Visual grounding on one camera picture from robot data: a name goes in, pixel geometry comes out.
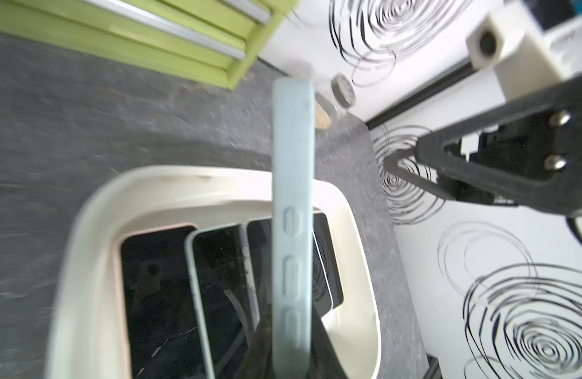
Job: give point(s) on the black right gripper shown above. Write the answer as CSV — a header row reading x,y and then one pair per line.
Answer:
x,y
534,158

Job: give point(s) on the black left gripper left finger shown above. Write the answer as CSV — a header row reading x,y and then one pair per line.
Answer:
x,y
258,363

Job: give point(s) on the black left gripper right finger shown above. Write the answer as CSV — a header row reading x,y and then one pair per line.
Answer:
x,y
324,362

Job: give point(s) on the white plastic storage box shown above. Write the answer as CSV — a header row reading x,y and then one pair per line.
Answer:
x,y
89,335

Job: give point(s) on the rightmost black phone in box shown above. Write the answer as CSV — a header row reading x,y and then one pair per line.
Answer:
x,y
327,291

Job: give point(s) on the phone in mint case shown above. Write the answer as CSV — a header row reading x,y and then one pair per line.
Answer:
x,y
223,295

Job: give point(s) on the glass jar with powder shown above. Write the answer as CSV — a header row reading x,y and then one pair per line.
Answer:
x,y
334,97

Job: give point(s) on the green metal drawer toolbox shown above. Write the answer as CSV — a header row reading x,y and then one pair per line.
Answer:
x,y
213,42

